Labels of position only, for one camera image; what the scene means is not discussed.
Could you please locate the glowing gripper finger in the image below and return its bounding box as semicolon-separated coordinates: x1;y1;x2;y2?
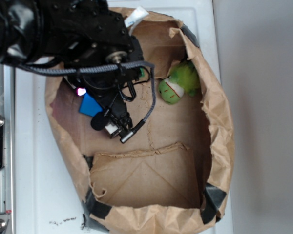
76;87;87;96

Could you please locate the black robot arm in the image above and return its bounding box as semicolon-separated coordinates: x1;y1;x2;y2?
0;0;143;101

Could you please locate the aluminium frame rail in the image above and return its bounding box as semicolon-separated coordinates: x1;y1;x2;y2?
0;64;16;234

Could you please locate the blue wooden block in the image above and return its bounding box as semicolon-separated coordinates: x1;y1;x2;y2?
79;93;103;117

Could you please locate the white cable label tag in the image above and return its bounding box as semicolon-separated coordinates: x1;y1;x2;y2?
124;6;149;36

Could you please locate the brown paper bag tray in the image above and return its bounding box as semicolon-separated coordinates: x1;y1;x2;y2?
45;12;234;234

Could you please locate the green wooden block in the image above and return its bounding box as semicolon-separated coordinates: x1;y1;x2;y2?
139;67;145;79

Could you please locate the green plush toy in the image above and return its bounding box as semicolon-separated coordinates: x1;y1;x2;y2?
158;60;201;105

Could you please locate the wrist camera with microphone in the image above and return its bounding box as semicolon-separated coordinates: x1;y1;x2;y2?
90;97;137;144

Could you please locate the grey braided cable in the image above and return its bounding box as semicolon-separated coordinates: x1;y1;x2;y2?
17;60;158;137

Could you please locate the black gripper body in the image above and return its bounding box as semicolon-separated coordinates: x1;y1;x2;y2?
64;36;145;102

